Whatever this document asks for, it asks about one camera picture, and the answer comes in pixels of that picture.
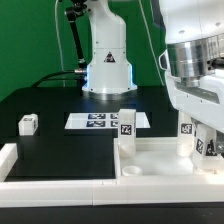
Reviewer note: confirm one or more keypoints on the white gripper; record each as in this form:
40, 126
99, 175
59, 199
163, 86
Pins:
205, 104

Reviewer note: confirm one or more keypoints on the white square tabletop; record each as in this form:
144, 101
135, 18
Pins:
157, 156

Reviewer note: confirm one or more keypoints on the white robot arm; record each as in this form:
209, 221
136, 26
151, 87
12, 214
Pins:
194, 58

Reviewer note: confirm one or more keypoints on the white sheet with tags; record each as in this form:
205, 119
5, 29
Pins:
92, 121

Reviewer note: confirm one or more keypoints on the white U-shaped obstacle fence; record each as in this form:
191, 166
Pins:
200, 187

